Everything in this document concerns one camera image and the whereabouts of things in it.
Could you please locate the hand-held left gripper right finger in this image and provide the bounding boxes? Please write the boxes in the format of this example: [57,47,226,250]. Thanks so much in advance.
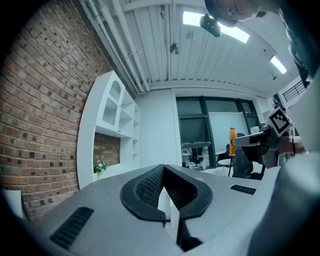
[163,163,214,253]

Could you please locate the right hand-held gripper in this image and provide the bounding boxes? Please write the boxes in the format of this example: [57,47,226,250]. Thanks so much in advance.
[231,106,295,169]

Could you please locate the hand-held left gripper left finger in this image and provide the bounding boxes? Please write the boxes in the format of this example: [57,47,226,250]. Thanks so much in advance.
[119,163,168,227]

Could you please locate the orange handle screwdriver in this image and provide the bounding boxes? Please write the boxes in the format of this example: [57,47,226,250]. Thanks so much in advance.
[227,126,238,178]

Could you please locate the person's right forearm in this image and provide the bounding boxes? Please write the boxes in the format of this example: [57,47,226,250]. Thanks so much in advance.
[276,136,310,156]

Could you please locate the whiteboard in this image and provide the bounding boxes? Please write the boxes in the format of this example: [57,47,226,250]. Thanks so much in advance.
[208,111,250,154]

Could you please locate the black office chair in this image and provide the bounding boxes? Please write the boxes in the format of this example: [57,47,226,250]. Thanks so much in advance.
[231,144,266,180]

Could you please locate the round white table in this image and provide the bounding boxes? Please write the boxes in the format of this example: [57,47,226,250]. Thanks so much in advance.
[216,158,236,177]

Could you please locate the white desk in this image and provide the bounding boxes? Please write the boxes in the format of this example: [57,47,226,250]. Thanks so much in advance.
[92,162,161,183]

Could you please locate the white flowers in white pot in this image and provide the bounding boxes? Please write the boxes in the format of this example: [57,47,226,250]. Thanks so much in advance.
[93,161,110,180]

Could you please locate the dark framed window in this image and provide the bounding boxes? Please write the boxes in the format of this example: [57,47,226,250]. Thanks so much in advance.
[176,96,262,171]

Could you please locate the black stair railing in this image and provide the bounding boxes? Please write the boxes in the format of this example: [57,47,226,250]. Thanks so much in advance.
[282,79,308,103]

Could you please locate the white hutch shelf cabinet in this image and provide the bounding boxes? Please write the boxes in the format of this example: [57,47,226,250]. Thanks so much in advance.
[76,69,142,191]

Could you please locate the grey ceiling fixture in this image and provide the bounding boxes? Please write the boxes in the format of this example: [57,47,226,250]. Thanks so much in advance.
[169,42,181,56]

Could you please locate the person's black top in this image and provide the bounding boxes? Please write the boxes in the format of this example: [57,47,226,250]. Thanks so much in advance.
[278,0,320,85]

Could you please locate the white low cabinet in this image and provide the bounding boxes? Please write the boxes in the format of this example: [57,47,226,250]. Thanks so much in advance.
[0,189,23,221]

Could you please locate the person's face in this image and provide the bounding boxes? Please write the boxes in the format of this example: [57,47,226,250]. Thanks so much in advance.
[204,0,281,29]

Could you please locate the white ceiling pipe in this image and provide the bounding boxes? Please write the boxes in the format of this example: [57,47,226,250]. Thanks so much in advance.
[79,0,146,95]
[109,0,152,92]

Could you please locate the black head-mounted camera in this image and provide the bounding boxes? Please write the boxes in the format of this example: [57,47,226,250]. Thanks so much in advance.
[199,13,222,38]

